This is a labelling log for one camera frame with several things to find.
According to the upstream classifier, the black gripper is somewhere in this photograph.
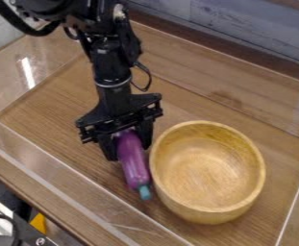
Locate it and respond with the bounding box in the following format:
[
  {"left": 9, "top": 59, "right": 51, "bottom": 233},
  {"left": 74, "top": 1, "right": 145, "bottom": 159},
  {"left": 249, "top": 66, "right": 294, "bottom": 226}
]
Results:
[{"left": 77, "top": 85, "right": 164, "bottom": 161}]

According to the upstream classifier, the purple toy eggplant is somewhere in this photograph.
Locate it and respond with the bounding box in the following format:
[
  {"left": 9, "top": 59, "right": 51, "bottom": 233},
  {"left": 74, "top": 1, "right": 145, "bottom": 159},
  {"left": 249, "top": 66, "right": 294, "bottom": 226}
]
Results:
[{"left": 117, "top": 130, "right": 152, "bottom": 200}]

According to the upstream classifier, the brown wooden bowl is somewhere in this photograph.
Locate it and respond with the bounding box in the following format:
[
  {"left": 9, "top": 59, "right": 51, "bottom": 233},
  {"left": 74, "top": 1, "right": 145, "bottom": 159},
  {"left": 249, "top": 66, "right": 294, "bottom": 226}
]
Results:
[{"left": 150, "top": 120, "right": 266, "bottom": 225}]

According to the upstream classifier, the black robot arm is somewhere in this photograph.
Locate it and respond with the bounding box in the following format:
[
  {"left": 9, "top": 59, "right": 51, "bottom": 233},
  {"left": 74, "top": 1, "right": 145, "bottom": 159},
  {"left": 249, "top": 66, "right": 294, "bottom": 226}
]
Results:
[{"left": 0, "top": 0, "right": 162, "bottom": 160}]

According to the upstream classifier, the yellow black device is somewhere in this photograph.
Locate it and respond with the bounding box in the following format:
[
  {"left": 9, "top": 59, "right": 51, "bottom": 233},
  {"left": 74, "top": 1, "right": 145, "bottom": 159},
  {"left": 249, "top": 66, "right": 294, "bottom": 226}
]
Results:
[{"left": 13, "top": 213, "right": 59, "bottom": 246}]

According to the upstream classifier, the clear acrylic tray wall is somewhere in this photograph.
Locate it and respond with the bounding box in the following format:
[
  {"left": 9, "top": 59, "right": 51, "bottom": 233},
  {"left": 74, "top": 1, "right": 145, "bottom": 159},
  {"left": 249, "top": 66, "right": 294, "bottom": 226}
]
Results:
[{"left": 0, "top": 14, "right": 299, "bottom": 246}]

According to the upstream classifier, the black cable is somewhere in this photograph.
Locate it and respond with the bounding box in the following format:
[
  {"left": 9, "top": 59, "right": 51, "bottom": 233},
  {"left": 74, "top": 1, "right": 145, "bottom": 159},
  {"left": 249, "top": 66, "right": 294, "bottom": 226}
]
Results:
[{"left": 0, "top": 213, "right": 22, "bottom": 246}]

